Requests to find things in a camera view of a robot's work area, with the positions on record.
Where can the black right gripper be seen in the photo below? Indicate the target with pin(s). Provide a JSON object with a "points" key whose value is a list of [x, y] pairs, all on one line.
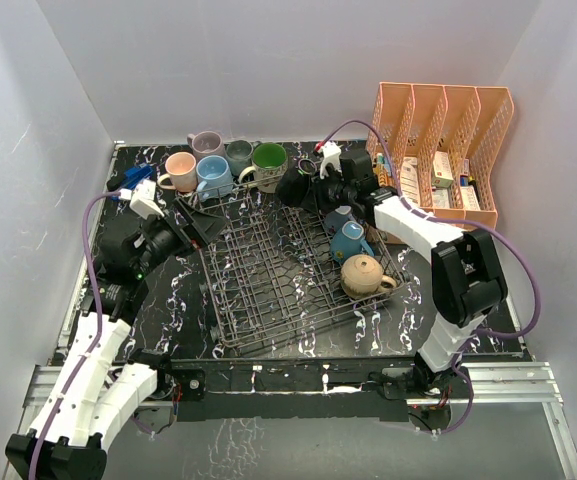
{"points": [[318, 196]]}

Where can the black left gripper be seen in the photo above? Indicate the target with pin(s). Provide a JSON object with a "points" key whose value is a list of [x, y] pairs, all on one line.
{"points": [[200, 226]]}

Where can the small grey-blue heart mug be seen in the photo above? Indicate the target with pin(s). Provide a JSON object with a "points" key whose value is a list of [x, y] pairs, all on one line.
{"points": [[336, 219]]}

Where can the cream scalloped mug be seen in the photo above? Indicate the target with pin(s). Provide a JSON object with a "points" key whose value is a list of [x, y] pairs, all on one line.
{"points": [[296, 187]]}

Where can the teal floral mug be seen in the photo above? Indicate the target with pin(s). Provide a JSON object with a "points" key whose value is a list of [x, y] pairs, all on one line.
{"points": [[348, 241]]}

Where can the tan brown mug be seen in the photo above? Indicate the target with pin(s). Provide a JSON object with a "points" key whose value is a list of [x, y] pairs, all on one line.
{"points": [[363, 276]]}

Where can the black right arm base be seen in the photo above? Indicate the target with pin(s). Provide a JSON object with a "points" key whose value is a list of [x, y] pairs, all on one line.
{"points": [[420, 381]]}

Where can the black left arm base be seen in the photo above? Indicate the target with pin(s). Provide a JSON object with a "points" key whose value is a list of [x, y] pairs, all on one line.
{"points": [[172, 383]]}

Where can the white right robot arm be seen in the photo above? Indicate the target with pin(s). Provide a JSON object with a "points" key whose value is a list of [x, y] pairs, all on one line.
{"points": [[467, 277]]}

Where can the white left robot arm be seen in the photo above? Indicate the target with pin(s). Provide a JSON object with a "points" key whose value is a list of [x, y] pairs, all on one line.
{"points": [[71, 435]]}

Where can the light blue mug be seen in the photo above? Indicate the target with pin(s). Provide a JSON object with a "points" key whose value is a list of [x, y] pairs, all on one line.
{"points": [[215, 178]]}

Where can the peach pink speckled mug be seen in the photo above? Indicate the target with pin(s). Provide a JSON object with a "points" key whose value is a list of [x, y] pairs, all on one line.
{"points": [[180, 173]]}

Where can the dark grey-green mug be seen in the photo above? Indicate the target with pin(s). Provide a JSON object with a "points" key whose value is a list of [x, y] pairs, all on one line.
{"points": [[239, 155]]}

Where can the lilac mug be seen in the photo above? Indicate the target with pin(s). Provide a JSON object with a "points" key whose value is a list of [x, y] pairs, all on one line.
{"points": [[205, 144]]}

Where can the blue stapler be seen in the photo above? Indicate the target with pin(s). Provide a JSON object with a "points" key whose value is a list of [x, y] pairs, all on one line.
{"points": [[121, 186]]}

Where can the white mug green inside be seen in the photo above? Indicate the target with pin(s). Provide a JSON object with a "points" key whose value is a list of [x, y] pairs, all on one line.
{"points": [[269, 163]]}

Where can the orange plastic file organizer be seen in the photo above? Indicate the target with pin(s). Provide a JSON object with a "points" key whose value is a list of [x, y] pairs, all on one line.
{"points": [[440, 143]]}

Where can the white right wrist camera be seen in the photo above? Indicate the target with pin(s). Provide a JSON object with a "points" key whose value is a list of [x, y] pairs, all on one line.
{"points": [[329, 152]]}

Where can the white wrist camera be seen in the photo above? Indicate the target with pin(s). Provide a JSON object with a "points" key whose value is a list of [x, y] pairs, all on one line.
{"points": [[329, 152], [141, 199]]}

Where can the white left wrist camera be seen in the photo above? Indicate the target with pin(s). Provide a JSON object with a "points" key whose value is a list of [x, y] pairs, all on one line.
{"points": [[141, 199]]}

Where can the grey wire dish rack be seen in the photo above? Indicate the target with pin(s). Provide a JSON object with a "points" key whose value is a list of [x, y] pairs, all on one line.
{"points": [[271, 277]]}

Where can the aluminium frame rail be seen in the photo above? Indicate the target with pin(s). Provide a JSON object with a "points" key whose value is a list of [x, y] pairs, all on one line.
{"points": [[516, 383]]}

